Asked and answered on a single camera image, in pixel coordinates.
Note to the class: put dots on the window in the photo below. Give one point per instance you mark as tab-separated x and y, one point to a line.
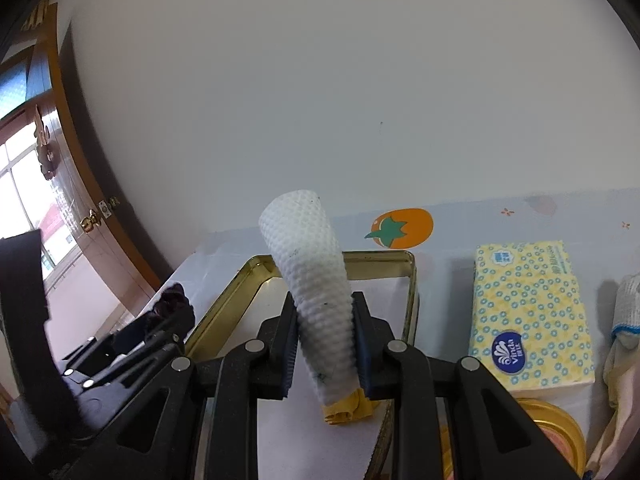
30	200

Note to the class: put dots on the white glove with blue band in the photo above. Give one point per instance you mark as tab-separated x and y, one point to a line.
627	310

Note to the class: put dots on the hanging door ornament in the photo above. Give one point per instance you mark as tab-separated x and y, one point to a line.
46	150

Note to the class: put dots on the pale blue printed tablecloth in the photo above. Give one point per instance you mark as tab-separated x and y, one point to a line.
450	270

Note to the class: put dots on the round yellow tin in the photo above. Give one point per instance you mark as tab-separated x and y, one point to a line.
555	440

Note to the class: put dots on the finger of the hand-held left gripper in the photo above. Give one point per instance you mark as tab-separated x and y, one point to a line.
135	327
135	360

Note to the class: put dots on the gold tin box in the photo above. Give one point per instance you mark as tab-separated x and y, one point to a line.
240	295

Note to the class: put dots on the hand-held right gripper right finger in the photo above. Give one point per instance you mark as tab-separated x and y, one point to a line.
361	355

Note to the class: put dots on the brown wooden door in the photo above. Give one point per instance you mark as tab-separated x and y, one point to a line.
85	170

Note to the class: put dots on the dark purple cloth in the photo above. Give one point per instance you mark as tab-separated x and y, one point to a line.
172	305

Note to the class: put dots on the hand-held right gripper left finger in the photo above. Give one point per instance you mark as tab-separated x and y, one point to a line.
286	355

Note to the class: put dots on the yellow paper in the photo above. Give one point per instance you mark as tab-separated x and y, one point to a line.
347	407

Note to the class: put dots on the yellow patterned tissue packet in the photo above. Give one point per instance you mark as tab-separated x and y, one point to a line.
530	315

